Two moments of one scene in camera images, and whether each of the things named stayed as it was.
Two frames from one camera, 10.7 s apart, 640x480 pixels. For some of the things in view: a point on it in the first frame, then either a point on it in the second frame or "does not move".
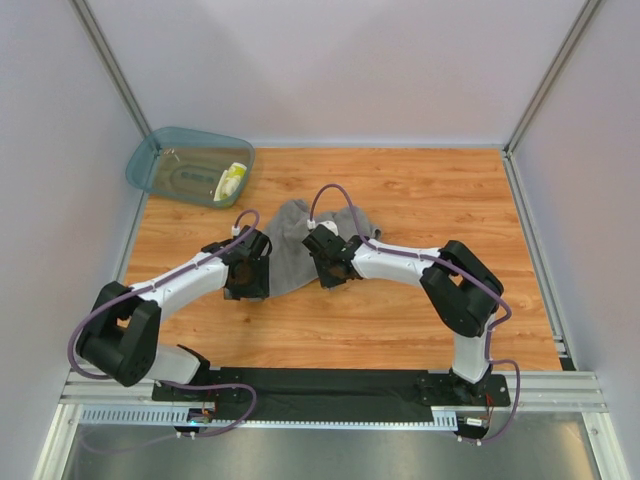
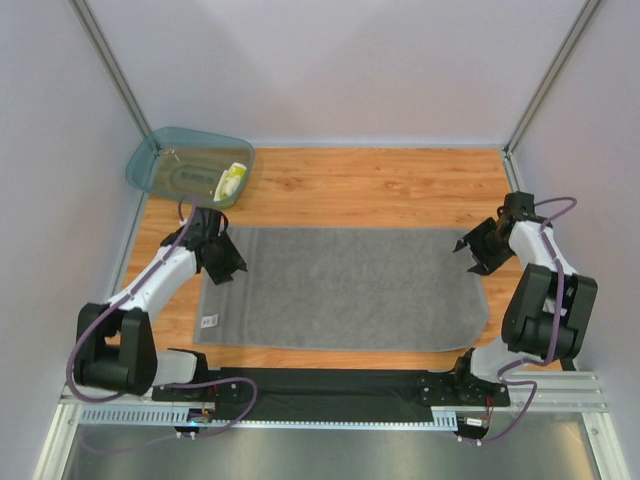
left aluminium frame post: (111, 65) does not move
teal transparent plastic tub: (192, 166) does not move
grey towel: (290, 262) → (418, 290)
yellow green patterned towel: (230, 181) does not move
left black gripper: (250, 287) → (226, 259)
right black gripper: (325, 275) → (480, 246)
